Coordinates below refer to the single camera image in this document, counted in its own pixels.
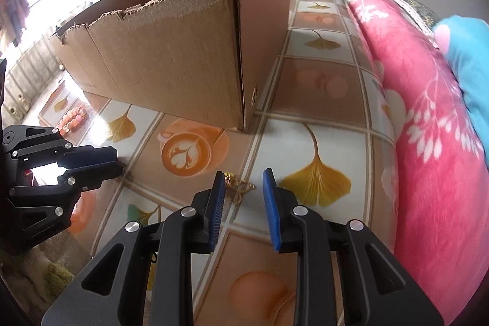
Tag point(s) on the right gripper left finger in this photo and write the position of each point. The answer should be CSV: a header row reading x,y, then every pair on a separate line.
x,y
144,271

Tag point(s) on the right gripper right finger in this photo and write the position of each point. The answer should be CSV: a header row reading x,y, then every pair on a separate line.
x,y
376,289

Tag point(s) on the blue pillow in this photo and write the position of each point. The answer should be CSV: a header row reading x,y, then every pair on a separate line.
x,y
464,44

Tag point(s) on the brown cardboard box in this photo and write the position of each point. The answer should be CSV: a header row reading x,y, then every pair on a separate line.
x,y
204,60

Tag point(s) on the white fluffy towel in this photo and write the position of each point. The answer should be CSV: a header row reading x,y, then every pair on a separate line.
x,y
37,277

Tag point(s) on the patterned tile table mat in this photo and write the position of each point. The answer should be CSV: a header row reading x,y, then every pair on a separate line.
x,y
322,124

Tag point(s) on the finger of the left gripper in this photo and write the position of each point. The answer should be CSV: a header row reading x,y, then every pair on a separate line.
x,y
75,159
84,176

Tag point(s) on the pink floral blanket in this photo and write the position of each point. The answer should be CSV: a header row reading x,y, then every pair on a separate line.
x,y
442,229

